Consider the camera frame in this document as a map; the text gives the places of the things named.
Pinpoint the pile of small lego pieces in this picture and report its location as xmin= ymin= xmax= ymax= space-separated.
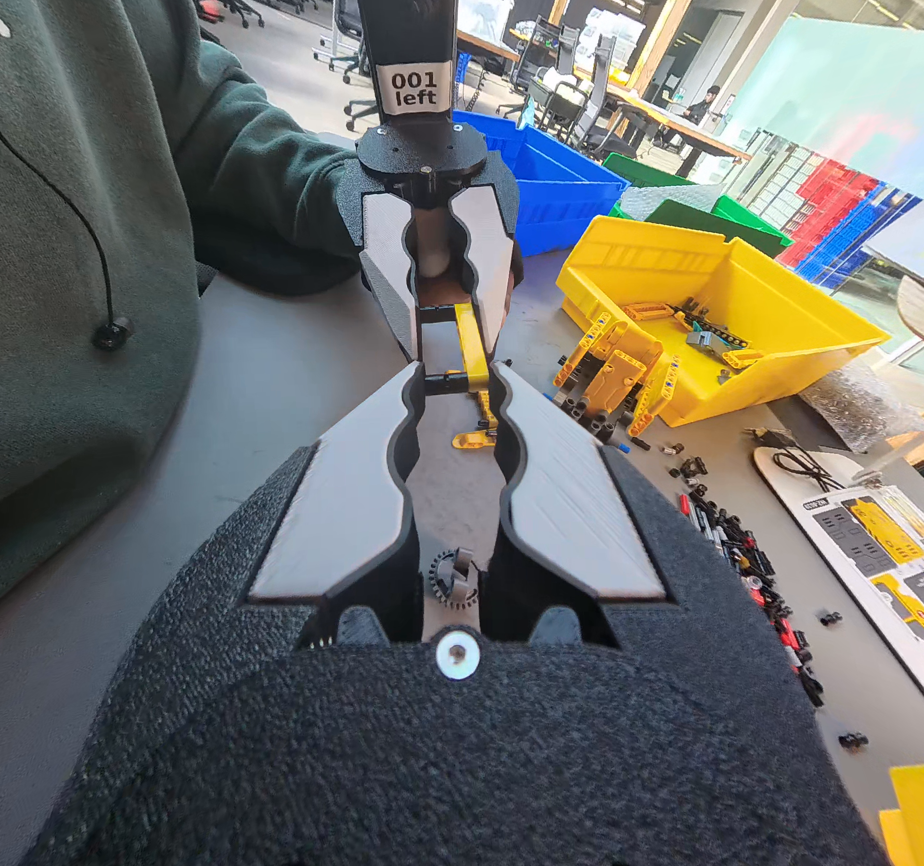
xmin=667 ymin=440 xmax=824 ymax=708

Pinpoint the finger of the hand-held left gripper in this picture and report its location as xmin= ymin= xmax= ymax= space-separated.
xmin=449 ymin=185 xmax=516 ymax=364
xmin=359 ymin=190 xmax=422 ymax=364

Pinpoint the empty yellow storage bin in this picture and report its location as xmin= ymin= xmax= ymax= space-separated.
xmin=877 ymin=765 xmax=924 ymax=866

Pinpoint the person's left forearm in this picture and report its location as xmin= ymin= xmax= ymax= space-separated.
xmin=169 ymin=39 xmax=362 ymax=297

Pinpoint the person's left hand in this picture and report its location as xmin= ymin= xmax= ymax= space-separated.
xmin=417 ymin=274 xmax=476 ymax=307

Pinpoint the long wooden office table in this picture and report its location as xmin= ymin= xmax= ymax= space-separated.
xmin=458 ymin=29 xmax=752 ymax=178

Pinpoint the yellow bin with large parts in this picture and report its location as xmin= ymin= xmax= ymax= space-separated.
xmin=556 ymin=215 xmax=890 ymax=428

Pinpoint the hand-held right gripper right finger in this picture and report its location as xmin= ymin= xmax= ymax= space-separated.
xmin=489 ymin=363 xmax=668 ymax=603

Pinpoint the grey lego gear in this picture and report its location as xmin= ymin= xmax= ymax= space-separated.
xmin=426 ymin=547 xmax=483 ymax=611

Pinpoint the yellow lego beam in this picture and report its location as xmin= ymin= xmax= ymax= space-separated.
xmin=446 ymin=302 xmax=493 ymax=394

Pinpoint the stack of red blue crates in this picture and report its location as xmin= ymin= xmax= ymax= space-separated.
xmin=744 ymin=144 xmax=924 ymax=290

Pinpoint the bubble wrap sheet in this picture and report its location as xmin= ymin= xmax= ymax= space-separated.
xmin=619 ymin=182 xmax=726 ymax=221
xmin=797 ymin=361 xmax=924 ymax=452

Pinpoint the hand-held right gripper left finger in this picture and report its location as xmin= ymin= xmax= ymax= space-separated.
xmin=247 ymin=362 xmax=427 ymax=603

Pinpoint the green storage bin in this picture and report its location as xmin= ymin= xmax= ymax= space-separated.
xmin=603 ymin=152 xmax=795 ymax=258

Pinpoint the black office chair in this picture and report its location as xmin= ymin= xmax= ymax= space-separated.
xmin=498 ymin=14 xmax=618 ymax=153

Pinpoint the blue storage bin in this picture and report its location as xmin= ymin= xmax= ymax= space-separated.
xmin=451 ymin=110 xmax=630 ymax=257

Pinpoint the yellow grey lego claw assembly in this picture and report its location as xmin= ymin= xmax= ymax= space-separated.
xmin=451 ymin=357 xmax=515 ymax=450

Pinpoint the book stand with white base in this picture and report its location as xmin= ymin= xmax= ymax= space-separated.
xmin=753 ymin=444 xmax=924 ymax=694

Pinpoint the large yellow black lego model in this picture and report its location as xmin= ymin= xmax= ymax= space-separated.
xmin=552 ymin=312 xmax=683 ymax=452

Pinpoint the black cable with plug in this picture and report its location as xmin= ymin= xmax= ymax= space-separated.
xmin=744 ymin=427 xmax=846 ymax=493

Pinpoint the heap of large lego parts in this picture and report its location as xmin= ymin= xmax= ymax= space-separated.
xmin=621 ymin=296 xmax=766 ymax=387

